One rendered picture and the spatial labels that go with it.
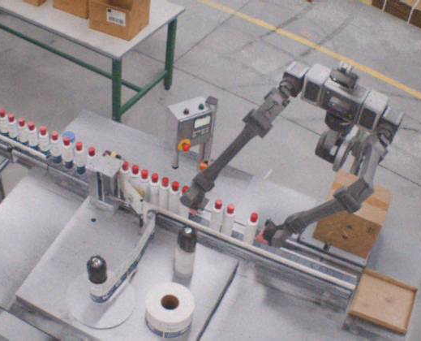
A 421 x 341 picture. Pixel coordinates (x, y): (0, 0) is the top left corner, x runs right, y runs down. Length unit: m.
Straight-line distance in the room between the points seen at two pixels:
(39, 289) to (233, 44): 3.50
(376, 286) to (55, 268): 1.51
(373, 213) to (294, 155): 1.85
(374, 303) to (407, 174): 2.06
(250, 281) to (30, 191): 1.19
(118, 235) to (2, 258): 0.58
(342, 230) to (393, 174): 1.89
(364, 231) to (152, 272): 0.99
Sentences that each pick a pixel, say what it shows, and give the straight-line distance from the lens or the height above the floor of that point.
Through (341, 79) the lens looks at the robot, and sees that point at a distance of 2.53.
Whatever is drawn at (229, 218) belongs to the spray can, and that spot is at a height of 1.03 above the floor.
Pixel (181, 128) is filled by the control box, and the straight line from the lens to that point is 2.57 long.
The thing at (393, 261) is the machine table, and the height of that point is 0.83.
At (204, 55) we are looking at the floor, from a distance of 5.42.
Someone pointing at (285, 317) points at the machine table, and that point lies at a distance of 2.76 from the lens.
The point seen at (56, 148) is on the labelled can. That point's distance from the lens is 3.09.
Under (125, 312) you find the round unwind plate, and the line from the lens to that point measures 2.63.
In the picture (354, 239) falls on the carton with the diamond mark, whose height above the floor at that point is 0.96.
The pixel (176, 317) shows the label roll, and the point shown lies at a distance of 2.47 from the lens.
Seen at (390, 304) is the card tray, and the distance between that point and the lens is 2.94.
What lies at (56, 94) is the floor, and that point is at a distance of 4.99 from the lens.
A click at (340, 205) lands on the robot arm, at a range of 2.40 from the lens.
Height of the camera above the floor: 3.17
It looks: 46 degrees down
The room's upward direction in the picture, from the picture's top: 8 degrees clockwise
